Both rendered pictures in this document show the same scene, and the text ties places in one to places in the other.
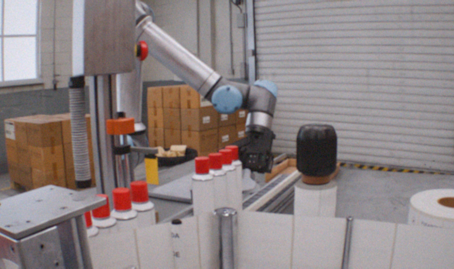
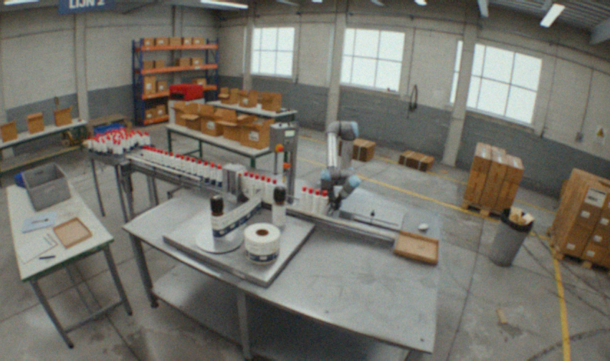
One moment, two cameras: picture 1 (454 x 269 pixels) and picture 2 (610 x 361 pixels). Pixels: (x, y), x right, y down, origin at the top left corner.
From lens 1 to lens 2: 215 cm
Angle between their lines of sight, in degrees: 82
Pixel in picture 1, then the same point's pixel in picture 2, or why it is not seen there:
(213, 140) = (585, 233)
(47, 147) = (474, 171)
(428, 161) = not seen: outside the picture
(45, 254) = (224, 172)
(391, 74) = not seen: outside the picture
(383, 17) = not seen: outside the picture
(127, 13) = (274, 138)
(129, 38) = (274, 145)
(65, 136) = (491, 171)
